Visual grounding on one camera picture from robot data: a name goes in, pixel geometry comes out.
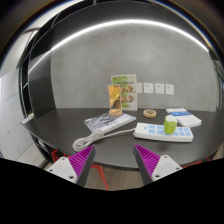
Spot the red stool frame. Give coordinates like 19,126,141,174
51,150,109,191

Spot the green white brochure display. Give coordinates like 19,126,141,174
111,74,137,111

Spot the white wall socket left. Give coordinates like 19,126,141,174
136,83,143,93

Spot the white coiled power cable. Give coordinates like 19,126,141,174
71,127,137,153

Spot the black shelf unit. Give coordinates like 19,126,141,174
19,4,78,118

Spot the white wall socket right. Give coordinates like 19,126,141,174
166,84,174,95

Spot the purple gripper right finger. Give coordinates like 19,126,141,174
133,144,182,185

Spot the white paper stack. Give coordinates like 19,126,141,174
177,115,202,127

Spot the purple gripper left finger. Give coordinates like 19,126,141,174
47,145,96,187

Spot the white power strip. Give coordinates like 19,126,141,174
134,122,194,143

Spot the grey magazine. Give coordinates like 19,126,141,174
84,113,136,133

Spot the orange acrylic sign stand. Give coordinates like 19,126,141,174
108,84,122,116

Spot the white wall socket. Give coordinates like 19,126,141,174
166,84,174,95
155,83,164,94
144,83,154,93
136,83,143,93

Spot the tape roll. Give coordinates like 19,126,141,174
143,109,156,118

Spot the white blue booklet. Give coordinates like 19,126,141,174
166,108,191,116

